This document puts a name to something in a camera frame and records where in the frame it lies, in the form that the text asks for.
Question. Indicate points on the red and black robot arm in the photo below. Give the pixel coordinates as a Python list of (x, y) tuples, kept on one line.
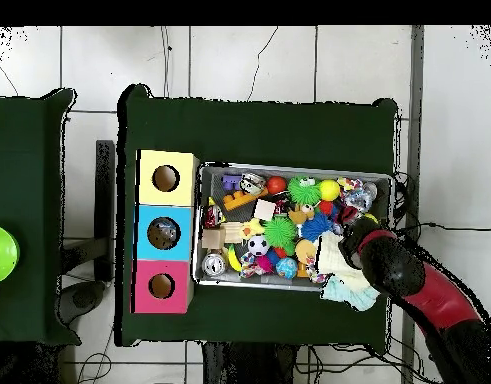
[(421, 280)]

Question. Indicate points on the plain yellow ball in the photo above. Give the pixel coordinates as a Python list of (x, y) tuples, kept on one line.
[(330, 190)]

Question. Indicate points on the crushed silver can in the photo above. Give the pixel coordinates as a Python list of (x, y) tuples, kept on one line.
[(254, 184)]

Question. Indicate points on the black and white soccer ball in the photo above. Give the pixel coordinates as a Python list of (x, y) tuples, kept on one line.
[(258, 245)]

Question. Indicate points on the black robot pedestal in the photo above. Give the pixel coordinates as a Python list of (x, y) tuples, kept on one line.
[(245, 368)]

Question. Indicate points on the dark green table cloth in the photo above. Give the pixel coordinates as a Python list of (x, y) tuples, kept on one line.
[(261, 128), (29, 160)]

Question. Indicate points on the clear mesh bin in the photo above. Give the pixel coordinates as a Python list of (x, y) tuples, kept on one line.
[(229, 282)]

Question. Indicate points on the orange red ball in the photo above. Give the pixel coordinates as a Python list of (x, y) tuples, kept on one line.
[(277, 185)]

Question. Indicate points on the green spiky ball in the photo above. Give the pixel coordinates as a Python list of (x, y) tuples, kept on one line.
[(279, 234), (305, 192)]

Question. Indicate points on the mint green cloth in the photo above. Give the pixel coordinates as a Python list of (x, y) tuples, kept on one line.
[(349, 294)]

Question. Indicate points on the cream yellow cloth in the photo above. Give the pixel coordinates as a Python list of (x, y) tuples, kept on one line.
[(331, 256)]

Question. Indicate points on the wooden box with three holes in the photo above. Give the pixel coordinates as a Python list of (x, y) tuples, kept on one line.
[(185, 180)]

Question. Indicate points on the yellow smiley face ball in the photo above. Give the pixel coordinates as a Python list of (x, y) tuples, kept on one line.
[(372, 218)]

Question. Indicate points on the blue spiky ball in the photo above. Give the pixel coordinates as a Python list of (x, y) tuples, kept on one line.
[(314, 228)]

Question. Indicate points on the bright green bowl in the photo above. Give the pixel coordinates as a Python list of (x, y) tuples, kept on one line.
[(1, 254)]

